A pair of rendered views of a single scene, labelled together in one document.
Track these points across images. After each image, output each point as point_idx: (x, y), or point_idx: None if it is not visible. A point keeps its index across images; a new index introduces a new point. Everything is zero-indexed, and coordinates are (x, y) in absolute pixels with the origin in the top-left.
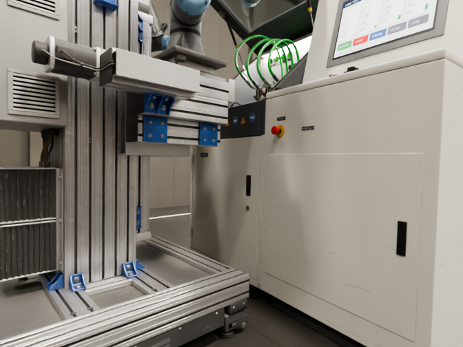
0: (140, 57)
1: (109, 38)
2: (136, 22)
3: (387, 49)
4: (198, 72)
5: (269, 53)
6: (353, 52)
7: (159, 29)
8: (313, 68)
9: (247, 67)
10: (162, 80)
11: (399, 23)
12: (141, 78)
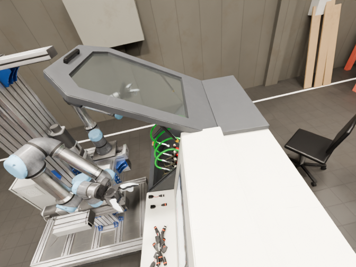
0: (61, 231)
1: (67, 184)
2: (72, 175)
3: (177, 243)
4: (86, 225)
5: (154, 161)
6: (176, 213)
7: (110, 114)
8: (175, 184)
9: (154, 149)
10: (73, 232)
11: (179, 243)
12: (65, 234)
